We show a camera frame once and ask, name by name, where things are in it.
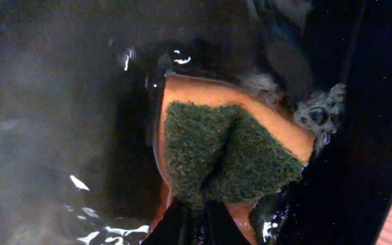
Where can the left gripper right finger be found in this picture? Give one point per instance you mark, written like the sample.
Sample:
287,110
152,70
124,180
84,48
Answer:
222,229

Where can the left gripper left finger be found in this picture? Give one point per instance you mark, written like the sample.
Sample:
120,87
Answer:
173,228

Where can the orange green scrub sponge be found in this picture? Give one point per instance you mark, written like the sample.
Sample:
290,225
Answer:
215,142

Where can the black rectangular tray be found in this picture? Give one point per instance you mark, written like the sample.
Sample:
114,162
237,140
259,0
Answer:
76,111

